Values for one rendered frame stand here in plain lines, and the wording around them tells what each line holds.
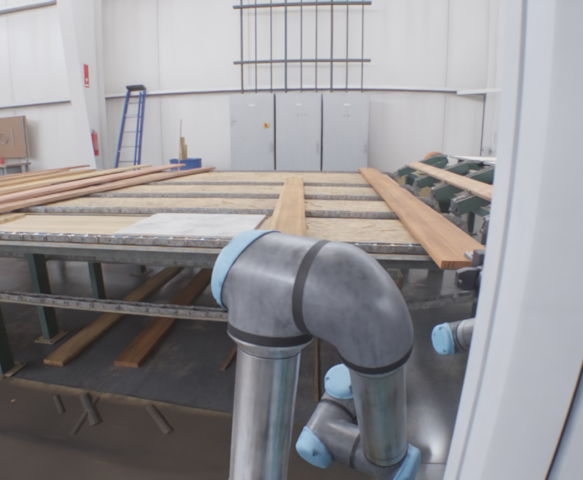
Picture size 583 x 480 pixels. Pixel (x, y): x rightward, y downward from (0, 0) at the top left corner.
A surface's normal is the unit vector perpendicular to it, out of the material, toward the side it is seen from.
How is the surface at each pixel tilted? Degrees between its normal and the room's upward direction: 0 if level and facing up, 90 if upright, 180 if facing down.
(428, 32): 88
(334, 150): 90
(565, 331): 90
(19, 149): 90
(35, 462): 0
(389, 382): 104
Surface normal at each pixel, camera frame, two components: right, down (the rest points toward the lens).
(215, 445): 0.00, -0.97
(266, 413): 0.10, 0.13
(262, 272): -0.51, -0.22
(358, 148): -0.11, 0.25
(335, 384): -0.23, -0.80
